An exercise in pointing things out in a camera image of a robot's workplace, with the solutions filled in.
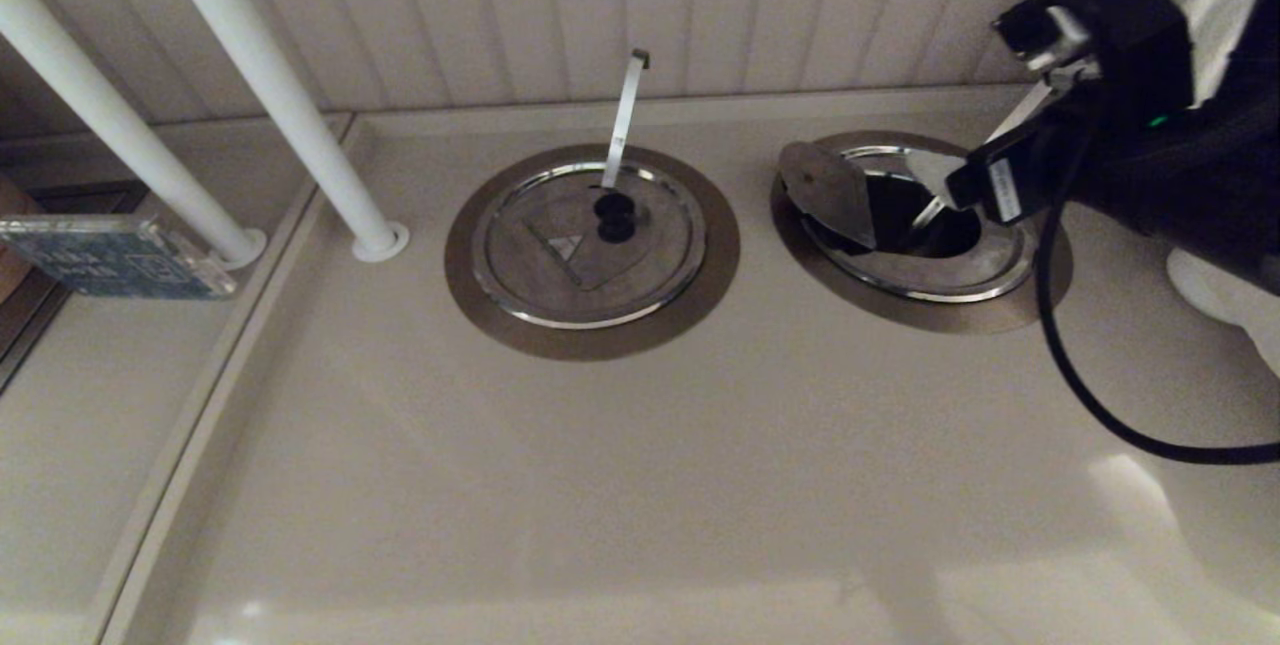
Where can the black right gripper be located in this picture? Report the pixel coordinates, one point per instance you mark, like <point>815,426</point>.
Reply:
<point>1130,35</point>

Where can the steel lid with black knob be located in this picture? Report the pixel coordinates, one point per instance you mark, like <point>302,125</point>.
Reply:
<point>830,190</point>
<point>530,275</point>

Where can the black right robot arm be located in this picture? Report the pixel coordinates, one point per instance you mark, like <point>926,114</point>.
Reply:
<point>1200,195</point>

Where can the steel soup pot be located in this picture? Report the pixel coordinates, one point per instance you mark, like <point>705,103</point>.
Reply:
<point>895,215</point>

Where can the white round base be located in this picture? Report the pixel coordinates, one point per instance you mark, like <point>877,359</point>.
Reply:
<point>1200,290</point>

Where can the white metal pole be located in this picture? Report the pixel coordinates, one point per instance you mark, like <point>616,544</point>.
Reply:
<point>100,100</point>
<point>272,75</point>

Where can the blue sign in acrylic holder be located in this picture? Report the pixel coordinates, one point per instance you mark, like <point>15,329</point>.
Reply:
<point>110,258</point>

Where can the brown wooden board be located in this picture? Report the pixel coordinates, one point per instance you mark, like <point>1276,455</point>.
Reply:
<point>12,200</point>

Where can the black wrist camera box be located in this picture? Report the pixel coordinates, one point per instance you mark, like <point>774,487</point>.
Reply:
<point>990,185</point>

